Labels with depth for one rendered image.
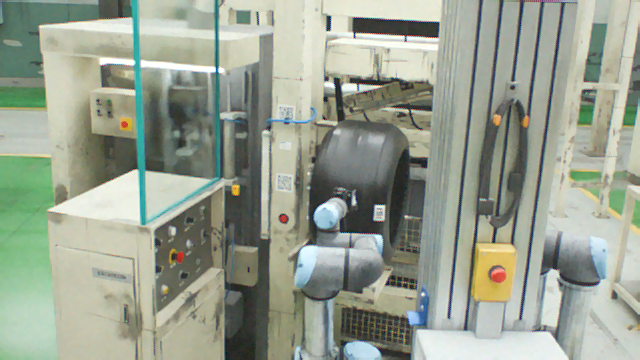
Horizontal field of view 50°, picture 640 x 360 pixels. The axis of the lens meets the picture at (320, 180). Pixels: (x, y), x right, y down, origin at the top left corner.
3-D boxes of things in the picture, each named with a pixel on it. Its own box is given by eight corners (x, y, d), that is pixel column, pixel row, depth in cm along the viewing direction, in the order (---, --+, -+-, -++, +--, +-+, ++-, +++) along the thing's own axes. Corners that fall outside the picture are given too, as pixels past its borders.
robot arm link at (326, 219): (311, 230, 227) (312, 205, 225) (321, 222, 237) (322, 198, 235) (334, 233, 224) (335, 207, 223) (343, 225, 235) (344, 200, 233)
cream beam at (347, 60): (324, 76, 298) (325, 42, 294) (340, 70, 321) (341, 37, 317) (466, 89, 281) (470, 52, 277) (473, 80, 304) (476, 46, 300)
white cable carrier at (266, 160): (260, 238, 300) (262, 130, 287) (264, 234, 305) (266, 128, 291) (270, 239, 299) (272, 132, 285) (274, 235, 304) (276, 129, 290)
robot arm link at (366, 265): (390, 254, 186) (382, 227, 235) (349, 252, 186) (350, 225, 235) (388, 297, 187) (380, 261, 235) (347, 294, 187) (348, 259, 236)
